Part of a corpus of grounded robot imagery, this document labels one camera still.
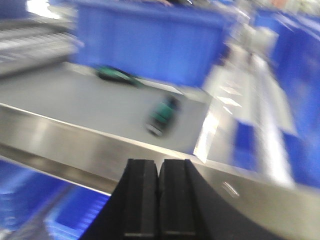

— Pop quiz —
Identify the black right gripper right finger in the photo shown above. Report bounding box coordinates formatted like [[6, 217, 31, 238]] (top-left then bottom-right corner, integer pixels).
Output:
[[159, 159, 278, 240]]

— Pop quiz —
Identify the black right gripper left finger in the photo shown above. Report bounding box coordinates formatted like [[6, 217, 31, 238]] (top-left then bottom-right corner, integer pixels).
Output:
[[80, 159, 159, 240]]

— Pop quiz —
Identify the green black screwdriver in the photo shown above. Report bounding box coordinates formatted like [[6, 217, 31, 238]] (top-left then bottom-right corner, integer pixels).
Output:
[[145, 95, 180, 137], [94, 65, 144, 87]]

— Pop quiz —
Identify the large grey metal tray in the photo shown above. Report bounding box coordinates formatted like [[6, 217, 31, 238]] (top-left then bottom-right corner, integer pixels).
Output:
[[0, 64, 320, 240]]

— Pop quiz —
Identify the blue bin centre rack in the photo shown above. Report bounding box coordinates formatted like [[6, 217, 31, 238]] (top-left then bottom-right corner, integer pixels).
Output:
[[75, 0, 232, 87]]

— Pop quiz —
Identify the blue bin right front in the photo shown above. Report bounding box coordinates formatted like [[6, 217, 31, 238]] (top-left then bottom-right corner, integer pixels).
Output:
[[269, 14, 320, 186]]

